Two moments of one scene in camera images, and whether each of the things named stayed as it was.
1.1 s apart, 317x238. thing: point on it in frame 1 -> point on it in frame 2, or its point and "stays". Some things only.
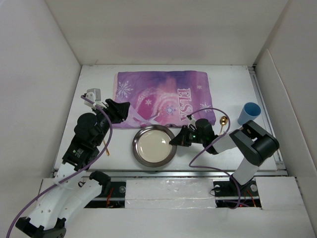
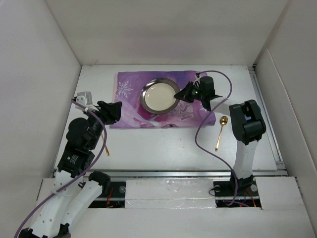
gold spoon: x=223 y=121 stays
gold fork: x=107 y=150 stays
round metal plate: x=151 y=146 -> x=157 y=95
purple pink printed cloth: x=162 y=97 stays
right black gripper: x=181 y=139 -> x=184 y=94
